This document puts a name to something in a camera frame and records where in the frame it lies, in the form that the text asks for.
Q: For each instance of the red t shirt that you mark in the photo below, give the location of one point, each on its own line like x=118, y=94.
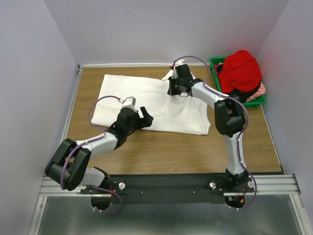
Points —
x=240, y=72

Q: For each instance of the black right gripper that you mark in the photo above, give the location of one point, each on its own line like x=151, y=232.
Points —
x=170, y=91

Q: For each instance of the aluminium frame rail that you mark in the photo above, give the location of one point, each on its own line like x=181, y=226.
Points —
x=266, y=185

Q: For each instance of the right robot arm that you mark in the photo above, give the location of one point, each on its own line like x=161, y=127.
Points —
x=229, y=115

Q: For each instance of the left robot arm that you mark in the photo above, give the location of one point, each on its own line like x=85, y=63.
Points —
x=69, y=165

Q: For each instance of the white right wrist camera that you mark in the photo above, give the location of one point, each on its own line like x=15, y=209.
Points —
x=174, y=72

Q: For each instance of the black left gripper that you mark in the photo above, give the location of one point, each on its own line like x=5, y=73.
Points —
x=145, y=122

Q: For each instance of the green plastic bin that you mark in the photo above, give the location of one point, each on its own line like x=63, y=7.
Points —
x=214, y=61

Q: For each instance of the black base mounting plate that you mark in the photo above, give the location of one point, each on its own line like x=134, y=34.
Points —
x=214, y=188

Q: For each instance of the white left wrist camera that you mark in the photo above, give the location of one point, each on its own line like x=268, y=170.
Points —
x=129, y=102

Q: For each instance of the white t shirt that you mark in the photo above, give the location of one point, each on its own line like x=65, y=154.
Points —
x=182, y=114

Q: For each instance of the pink t shirt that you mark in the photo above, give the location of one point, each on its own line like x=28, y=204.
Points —
x=260, y=92

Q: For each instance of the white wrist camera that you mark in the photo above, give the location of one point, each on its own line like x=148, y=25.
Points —
x=129, y=102
x=174, y=72

